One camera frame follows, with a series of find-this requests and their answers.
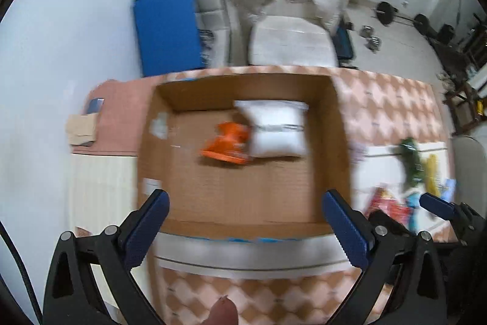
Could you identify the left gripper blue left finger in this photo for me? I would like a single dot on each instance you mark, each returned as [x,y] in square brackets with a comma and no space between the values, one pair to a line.
[71,293]

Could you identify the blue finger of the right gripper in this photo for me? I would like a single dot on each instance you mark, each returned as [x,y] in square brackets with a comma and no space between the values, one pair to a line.
[437,206]

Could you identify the yellow silver scouring sponge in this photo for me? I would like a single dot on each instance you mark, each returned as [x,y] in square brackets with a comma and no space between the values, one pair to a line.
[431,179]

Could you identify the white packaged pillow pack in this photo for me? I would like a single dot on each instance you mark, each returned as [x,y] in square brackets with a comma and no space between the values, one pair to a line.
[277,127]

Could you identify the blue folded mat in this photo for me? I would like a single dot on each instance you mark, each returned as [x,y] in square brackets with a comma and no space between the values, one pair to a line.
[168,36]

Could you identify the blue black weight bench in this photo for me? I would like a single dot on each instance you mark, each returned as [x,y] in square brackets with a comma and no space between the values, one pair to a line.
[342,42]

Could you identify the checkered tablecloth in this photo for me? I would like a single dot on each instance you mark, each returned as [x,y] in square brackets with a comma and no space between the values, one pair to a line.
[286,279]

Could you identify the dark wooden chair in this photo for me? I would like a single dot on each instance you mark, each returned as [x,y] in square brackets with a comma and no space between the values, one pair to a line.
[467,108]

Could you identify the green snack packet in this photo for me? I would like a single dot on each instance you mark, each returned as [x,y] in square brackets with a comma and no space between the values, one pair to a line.
[409,154]

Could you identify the white padded chair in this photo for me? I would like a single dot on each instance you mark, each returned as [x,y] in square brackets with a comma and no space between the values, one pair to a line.
[290,41]

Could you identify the light blue long snack bar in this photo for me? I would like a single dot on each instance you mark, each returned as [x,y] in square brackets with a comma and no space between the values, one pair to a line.
[412,203]

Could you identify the short barbell on floor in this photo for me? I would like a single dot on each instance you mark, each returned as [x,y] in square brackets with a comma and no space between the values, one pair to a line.
[386,14]

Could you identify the open cardboard box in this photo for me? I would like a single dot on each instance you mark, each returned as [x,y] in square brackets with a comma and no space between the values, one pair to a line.
[276,197]

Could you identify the small blue card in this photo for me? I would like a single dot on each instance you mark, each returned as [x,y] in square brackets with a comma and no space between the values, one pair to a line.
[94,106]

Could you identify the blue white tissue pack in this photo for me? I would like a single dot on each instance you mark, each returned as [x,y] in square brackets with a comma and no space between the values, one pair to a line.
[448,190]

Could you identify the grey plastic chair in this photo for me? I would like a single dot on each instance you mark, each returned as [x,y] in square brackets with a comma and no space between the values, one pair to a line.
[469,158]

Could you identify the chrome dumbbells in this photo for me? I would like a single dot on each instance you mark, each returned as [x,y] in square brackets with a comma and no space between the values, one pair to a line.
[373,42]

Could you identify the orange snack bag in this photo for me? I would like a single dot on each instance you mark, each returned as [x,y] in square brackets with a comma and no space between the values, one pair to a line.
[230,144]

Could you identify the red snack bag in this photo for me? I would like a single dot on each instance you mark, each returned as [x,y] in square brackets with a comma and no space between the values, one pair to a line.
[384,201]

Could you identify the beige paper piece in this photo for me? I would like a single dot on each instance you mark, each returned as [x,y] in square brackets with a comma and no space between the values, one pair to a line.
[81,129]

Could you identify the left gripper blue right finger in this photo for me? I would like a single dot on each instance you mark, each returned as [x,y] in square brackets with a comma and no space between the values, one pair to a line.
[418,295]

